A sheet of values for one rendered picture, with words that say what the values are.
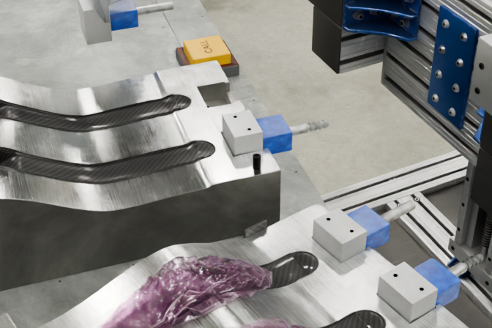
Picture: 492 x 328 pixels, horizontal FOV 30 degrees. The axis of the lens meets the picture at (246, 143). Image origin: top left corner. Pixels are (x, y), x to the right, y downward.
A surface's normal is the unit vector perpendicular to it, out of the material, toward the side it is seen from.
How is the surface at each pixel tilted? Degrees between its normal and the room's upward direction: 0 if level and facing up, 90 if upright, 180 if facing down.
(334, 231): 0
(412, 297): 0
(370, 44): 90
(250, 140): 90
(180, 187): 3
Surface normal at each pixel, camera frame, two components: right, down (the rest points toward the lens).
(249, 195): 0.32, 0.57
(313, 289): 0.00, -0.80
